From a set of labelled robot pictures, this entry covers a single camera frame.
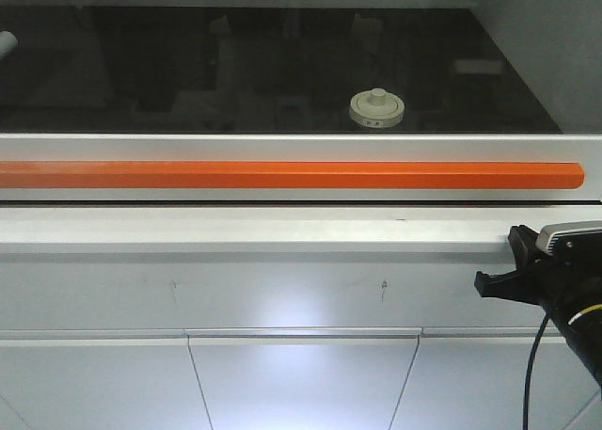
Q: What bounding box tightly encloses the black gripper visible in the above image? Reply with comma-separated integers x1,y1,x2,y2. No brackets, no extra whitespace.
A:
474,225,601,317

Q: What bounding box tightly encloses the glass jar with cream lid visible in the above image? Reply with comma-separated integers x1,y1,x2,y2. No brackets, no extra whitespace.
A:
349,88,405,129

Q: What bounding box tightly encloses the orange sash handle bar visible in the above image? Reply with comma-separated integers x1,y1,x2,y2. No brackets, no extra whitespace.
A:
1,161,585,190

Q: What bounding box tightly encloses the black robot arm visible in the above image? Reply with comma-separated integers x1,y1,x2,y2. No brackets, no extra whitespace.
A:
474,221,601,383

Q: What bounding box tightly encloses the white centre cabinet door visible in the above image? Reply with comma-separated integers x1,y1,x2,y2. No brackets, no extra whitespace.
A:
190,335,418,429

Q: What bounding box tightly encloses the white left cabinet door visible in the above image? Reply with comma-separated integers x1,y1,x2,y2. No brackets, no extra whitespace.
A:
1,329,214,429

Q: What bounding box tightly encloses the rolled white paper sheet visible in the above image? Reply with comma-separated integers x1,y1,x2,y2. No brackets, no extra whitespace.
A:
0,31,18,58

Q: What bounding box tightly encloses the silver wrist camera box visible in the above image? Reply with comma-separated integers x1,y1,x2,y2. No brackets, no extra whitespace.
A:
535,220,601,255

